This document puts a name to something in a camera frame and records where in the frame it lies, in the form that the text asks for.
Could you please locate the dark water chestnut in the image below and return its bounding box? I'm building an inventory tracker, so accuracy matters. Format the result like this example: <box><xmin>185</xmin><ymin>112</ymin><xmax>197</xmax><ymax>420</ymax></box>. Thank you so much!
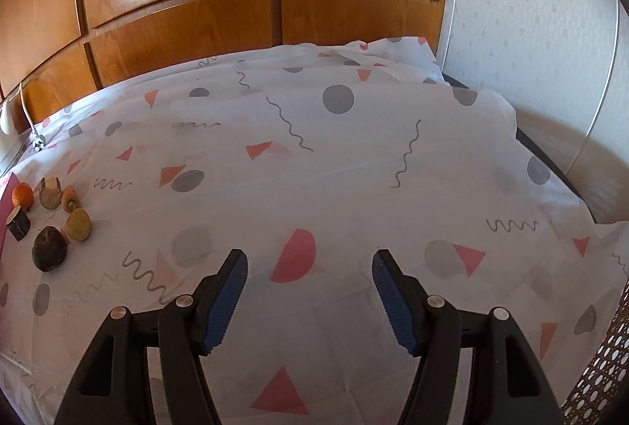
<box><xmin>31</xmin><ymin>226</ymin><xmax>67</xmax><ymax>273</ymax></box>

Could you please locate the yellow longan fruit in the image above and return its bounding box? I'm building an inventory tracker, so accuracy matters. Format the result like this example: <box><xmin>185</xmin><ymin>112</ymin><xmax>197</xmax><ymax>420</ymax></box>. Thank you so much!
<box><xmin>65</xmin><ymin>208</ymin><xmax>93</xmax><ymax>242</ymax></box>

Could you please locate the small orange carrot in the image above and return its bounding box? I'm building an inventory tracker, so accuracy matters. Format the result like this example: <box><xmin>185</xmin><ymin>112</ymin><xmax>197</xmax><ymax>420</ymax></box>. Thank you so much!
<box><xmin>61</xmin><ymin>186</ymin><xmax>81</xmax><ymax>213</ymax></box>

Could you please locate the orange tangerine front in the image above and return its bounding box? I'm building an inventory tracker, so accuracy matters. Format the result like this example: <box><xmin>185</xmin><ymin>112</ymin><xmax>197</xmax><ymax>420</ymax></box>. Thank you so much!
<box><xmin>12</xmin><ymin>182</ymin><xmax>34</xmax><ymax>211</ymax></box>

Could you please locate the wicker chair edge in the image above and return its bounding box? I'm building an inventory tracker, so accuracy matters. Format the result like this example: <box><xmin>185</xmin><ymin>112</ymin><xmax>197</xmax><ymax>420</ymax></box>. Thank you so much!
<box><xmin>562</xmin><ymin>285</ymin><xmax>629</xmax><ymax>425</ymax></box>

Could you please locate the pink shallow box tray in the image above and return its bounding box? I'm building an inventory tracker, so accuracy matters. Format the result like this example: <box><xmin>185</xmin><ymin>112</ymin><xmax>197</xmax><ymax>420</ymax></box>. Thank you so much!
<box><xmin>0</xmin><ymin>171</ymin><xmax>20</xmax><ymax>252</ymax></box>

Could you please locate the white ceramic electric kettle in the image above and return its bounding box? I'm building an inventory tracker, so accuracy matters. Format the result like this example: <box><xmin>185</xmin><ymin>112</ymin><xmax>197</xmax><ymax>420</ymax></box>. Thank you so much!
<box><xmin>0</xmin><ymin>101</ymin><xmax>15</xmax><ymax>136</ymax></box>

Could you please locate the patterned white tablecloth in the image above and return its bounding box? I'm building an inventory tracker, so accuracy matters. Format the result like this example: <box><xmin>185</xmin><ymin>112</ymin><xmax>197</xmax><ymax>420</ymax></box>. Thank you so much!
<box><xmin>1</xmin><ymin>37</ymin><xmax>628</xmax><ymax>424</ymax></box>

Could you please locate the white power cord with plug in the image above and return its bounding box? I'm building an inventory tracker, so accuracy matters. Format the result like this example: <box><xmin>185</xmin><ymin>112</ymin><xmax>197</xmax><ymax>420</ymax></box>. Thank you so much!
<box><xmin>18</xmin><ymin>82</ymin><xmax>48</xmax><ymax>153</ymax></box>

